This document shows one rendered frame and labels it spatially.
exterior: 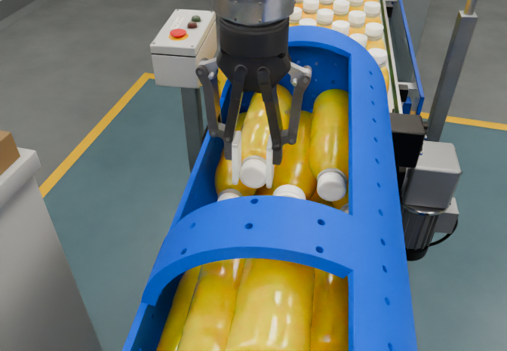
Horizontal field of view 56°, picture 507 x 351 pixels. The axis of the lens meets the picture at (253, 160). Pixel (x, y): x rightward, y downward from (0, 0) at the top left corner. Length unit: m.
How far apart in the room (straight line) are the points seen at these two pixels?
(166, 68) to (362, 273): 0.75
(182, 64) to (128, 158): 1.52
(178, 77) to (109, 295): 1.11
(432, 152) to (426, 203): 0.12
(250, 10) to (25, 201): 0.66
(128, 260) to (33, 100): 1.46
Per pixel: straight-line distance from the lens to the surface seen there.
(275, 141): 0.59
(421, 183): 1.16
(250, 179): 0.65
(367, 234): 0.47
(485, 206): 2.43
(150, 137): 2.65
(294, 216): 0.44
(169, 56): 1.05
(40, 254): 1.09
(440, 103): 1.38
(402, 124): 1.00
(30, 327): 1.14
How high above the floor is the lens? 1.55
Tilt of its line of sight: 40 degrees down
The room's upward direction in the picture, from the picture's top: straight up
